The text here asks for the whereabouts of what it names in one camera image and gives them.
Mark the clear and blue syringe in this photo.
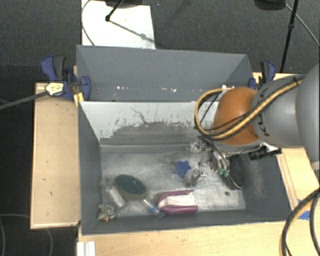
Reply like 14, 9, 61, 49
142, 198, 166, 218

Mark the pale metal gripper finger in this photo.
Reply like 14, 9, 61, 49
189, 141, 210, 154
190, 166, 208, 188

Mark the blue star-shaped toy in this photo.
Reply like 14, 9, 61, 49
174, 159, 193, 179

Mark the grey and orange toy animal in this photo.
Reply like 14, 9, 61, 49
97, 203, 117, 222

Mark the grey metal bin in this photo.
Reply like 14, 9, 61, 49
75, 44, 293, 236

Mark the black cylinder on white bracket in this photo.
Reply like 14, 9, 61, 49
248, 145, 283, 161

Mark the pale wood board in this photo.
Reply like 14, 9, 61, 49
29, 82, 82, 230

